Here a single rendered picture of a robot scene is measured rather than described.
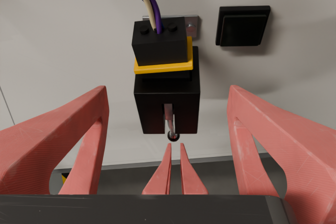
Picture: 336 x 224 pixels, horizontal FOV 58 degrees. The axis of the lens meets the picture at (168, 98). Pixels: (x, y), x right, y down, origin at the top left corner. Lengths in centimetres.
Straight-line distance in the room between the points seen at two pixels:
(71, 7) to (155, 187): 16
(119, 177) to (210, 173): 45
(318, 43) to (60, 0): 23
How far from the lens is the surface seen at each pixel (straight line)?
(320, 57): 33
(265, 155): 52
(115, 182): 157
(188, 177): 28
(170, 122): 24
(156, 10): 17
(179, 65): 18
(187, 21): 26
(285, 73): 34
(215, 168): 144
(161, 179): 27
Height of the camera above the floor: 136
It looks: 77 degrees down
